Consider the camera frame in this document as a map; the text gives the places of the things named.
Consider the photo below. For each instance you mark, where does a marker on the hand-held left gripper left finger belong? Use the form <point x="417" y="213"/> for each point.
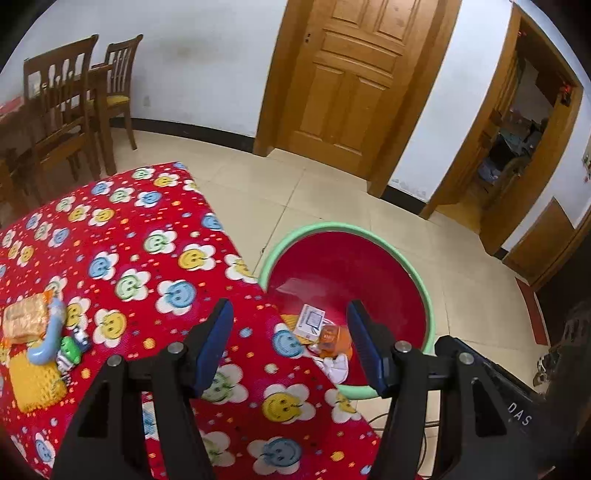
<point x="214" y="350"/>

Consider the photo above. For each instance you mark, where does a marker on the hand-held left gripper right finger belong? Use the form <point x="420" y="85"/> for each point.
<point x="364" y="350"/>

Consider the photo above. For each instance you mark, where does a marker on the white tissue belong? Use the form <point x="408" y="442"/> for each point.
<point x="334" y="367"/>

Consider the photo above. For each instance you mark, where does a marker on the white and teal small box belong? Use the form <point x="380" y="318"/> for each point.
<point x="308" y="321"/>

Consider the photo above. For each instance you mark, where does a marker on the red basin with green rim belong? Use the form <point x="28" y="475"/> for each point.
<point x="332" y="263"/>

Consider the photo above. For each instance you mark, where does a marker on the person's right forearm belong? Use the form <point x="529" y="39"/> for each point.
<point x="577" y="332"/>

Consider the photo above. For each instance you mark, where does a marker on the red doormat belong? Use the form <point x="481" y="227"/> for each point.
<point x="533" y="314"/>

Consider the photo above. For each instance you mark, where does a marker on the red smiley flower blanket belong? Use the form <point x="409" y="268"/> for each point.
<point x="138" y="258"/>

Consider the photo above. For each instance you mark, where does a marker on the green plastic toy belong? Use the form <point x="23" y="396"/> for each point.
<point x="69" y="348"/>

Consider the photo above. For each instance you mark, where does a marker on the light blue plastic tube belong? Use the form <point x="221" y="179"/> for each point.
<point x="53" y="323"/>

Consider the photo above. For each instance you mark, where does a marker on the yellow sponge cloth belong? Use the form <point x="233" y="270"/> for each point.
<point x="34" y="385"/>

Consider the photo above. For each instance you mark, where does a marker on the plain wooden door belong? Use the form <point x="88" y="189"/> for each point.
<point x="549" y="240"/>

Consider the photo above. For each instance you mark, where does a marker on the brown bread packet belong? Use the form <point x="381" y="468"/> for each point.
<point x="25" y="318"/>

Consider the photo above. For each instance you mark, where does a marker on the dark room clutter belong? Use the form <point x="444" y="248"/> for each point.
<point x="508" y="152"/>

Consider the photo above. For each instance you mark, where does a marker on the wooden dining table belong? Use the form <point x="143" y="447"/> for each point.
<point x="102" y="124"/>

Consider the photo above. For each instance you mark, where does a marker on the panelled wooden door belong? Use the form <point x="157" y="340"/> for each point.
<point x="351" y="92"/>

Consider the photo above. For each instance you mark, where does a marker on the yellow seat cushion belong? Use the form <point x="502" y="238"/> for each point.
<point x="119" y="99"/>

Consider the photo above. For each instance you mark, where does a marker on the wooden chair with cushion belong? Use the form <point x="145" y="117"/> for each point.
<point x="122" y="64"/>

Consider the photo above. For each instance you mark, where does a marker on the wooden slat-back chair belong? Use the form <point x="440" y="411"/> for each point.
<point x="51" y="92"/>

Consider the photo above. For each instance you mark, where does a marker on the red flat container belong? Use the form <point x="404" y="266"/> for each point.
<point x="11" y="106"/>

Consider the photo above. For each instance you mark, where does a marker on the wooden open doorway frame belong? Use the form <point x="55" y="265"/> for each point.
<point x="464" y="157"/>

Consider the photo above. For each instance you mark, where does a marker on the wooden door frame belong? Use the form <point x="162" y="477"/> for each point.
<point x="268" y="115"/>

